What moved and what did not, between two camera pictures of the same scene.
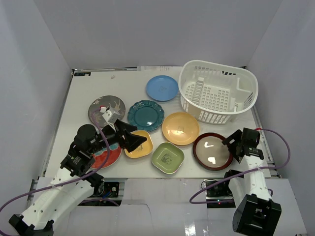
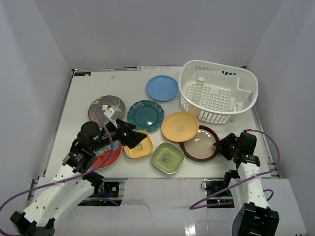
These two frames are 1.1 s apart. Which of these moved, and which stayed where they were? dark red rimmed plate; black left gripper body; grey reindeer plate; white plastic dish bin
Moved: dark red rimmed plate
Stayed: black left gripper body; white plastic dish bin; grey reindeer plate
